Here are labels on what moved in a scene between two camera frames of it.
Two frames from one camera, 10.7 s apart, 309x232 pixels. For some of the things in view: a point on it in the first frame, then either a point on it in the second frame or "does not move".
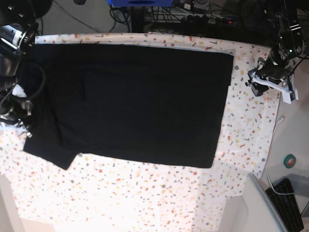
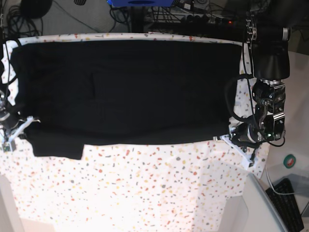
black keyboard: [287, 206] does not move
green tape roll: [289, 160] does not move
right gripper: [276, 66] -> [246, 135]
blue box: [140, 3] does not move
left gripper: [16, 109] -> [9, 122]
